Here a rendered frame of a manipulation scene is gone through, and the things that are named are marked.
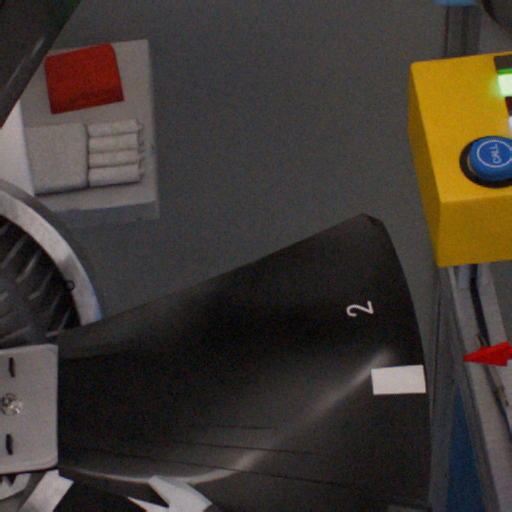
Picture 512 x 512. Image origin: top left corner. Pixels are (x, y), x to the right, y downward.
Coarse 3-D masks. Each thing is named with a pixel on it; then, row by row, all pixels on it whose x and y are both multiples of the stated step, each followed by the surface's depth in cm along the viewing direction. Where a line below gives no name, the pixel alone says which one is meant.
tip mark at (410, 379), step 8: (384, 368) 83; (392, 368) 83; (400, 368) 83; (408, 368) 83; (416, 368) 83; (376, 376) 83; (384, 376) 83; (392, 376) 83; (400, 376) 83; (408, 376) 83; (416, 376) 83; (376, 384) 83; (384, 384) 83; (392, 384) 83; (400, 384) 83; (408, 384) 83; (416, 384) 83; (424, 384) 83; (376, 392) 82; (384, 392) 82; (392, 392) 82; (400, 392) 82; (408, 392) 82; (416, 392) 82; (424, 392) 82
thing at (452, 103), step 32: (416, 64) 115; (448, 64) 115; (480, 64) 115; (416, 96) 113; (448, 96) 113; (480, 96) 112; (416, 128) 115; (448, 128) 110; (480, 128) 110; (416, 160) 118; (448, 160) 108; (448, 192) 106; (480, 192) 106; (448, 224) 108; (480, 224) 108; (448, 256) 111; (480, 256) 112
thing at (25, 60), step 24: (0, 0) 74; (24, 0) 74; (48, 0) 73; (72, 0) 73; (0, 24) 74; (24, 24) 74; (48, 24) 73; (0, 48) 74; (24, 48) 74; (48, 48) 73; (0, 72) 74; (24, 72) 74; (0, 96) 74; (0, 120) 75
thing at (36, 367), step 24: (0, 360) 86; (24, 360) 86; (48, 360) 86; (0, 384) 85; (24, 384) 85; (48, 384) 85; (0, 408) 84; (24, 408) 84; (48, 408) 84; (0, 432) 83; (24, 432) 83; (48, 432) 83; (0, 456) 82; (24, 456) 82; (48, 456) 82
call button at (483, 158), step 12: (480, 144) 108; (492, 144) 108; (504, 144) 108; (480, 156) 107; (492, 156) 107; (504, 156) 107; (480, 168) 106; (492, 168) 106; (504, 168) 106; (492, 180) 107
